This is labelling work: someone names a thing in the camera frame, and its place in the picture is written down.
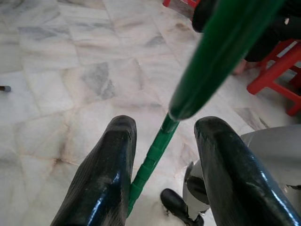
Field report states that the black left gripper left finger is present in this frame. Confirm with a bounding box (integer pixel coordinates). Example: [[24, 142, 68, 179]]
[[50, 114, 137, 226]]

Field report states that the green plastic hanger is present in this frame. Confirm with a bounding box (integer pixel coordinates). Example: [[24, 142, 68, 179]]
[[127, 0, 286, 218]]

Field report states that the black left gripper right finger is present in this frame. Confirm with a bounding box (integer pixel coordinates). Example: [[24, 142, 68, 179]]
[[194, 116, 301, 226]]

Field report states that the red plastic stool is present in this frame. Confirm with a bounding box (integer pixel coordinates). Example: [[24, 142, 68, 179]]
[[246, 39, 301, 117], [163, 0, 200, 8]]

